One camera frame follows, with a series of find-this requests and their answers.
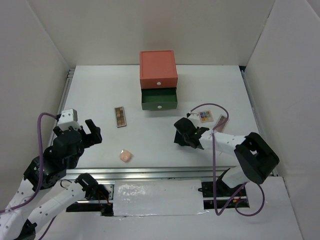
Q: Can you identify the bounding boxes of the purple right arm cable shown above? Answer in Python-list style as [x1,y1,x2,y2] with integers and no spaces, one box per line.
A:
[186,103,266,217]

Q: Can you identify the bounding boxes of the red drawer cabinet shell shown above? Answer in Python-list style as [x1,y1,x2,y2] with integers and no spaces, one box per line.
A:
[139,50,178,79]

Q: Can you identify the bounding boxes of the white foil covered panel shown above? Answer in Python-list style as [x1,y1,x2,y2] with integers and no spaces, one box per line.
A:
[113,179,205,217]

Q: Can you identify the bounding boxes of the pink clear blush case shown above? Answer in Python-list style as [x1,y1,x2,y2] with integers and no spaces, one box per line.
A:
[214,114,229,133]

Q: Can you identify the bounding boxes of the green drawer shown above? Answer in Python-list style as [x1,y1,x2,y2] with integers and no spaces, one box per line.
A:
[141,88,178,111]

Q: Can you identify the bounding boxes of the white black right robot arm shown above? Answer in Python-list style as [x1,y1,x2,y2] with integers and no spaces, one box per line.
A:
[174,117,280,196]

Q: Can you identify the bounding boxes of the colourful square eyeshadow palette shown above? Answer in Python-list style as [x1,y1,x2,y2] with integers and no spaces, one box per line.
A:
[198,110,214,123]

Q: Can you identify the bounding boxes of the peach makeup sponge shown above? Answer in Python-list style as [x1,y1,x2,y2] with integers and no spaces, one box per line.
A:
[119,149,134,163]

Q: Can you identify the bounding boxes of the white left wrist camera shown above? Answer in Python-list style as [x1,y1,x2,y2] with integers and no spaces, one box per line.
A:
[57,108,81,131]

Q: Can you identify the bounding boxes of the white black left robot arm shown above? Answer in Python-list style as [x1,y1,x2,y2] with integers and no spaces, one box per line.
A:
[0,119,109,240]

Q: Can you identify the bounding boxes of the brown eyeshadow palette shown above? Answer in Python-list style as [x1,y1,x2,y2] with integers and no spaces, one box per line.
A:
[114,106,127,128]

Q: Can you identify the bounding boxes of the red top drawer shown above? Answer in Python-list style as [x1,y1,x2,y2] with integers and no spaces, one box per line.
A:
[140,77,178,89]

